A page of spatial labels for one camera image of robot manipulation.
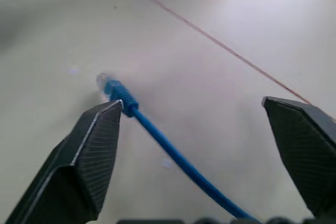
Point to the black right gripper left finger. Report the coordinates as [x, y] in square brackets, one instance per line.
[78, 161]

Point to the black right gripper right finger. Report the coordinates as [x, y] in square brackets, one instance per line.
[304, 140]

